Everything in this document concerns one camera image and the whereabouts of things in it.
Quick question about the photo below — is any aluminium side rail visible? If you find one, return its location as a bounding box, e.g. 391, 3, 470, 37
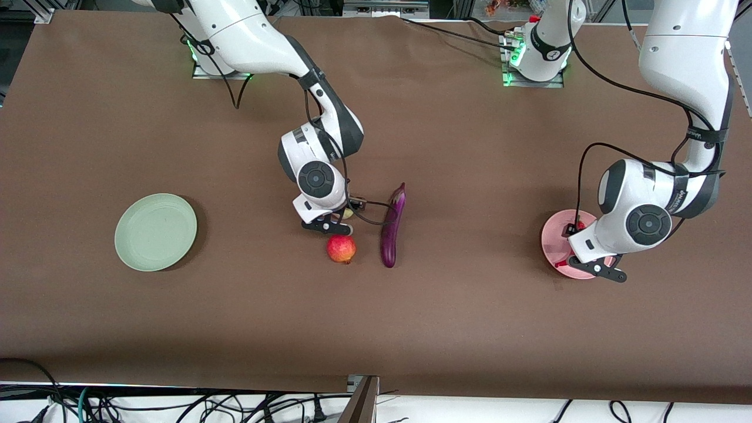
726, 40, 752, 118

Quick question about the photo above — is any red apple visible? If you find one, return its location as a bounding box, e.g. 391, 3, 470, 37
327, 233, 357, 265

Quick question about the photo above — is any purple eggplant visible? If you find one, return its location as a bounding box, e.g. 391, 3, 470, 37
380, 183, 407, 268

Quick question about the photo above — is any black looped floor cable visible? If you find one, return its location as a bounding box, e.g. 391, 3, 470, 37
0, 357, 64, 423

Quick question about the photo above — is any brown table cover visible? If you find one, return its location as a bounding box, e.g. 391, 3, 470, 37
0, 9, 752, 405

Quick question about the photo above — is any brown post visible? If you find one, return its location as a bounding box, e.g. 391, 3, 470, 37
338, 376, 381, 423

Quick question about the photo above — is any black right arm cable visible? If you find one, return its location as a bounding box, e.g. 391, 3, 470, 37
167, 12, 394, 227

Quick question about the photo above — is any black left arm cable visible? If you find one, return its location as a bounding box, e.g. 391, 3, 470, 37
563, 0, 729, 237

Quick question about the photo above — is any light green round plate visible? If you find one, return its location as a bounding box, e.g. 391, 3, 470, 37
115, 193, 198, 272

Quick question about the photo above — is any pink round plate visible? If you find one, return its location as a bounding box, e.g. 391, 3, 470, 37
540, 210, 616, 280

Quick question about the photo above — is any aluminium frame equipment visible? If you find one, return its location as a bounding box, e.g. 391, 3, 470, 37
343, 0, 431, 17

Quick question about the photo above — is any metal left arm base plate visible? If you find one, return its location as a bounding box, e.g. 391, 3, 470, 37
501, 32, 566, 89

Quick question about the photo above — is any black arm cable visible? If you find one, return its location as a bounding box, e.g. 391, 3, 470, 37
563, 0, 729, 237
167, 12, 394, 227

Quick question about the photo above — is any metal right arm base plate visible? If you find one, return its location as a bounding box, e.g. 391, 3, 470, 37
192, 63, 254, 80

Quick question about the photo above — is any black cable on table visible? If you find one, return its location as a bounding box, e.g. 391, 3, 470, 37
401, 16, 513, 49

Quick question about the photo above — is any teal cable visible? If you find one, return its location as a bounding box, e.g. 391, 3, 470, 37
76, 387, 96, 423

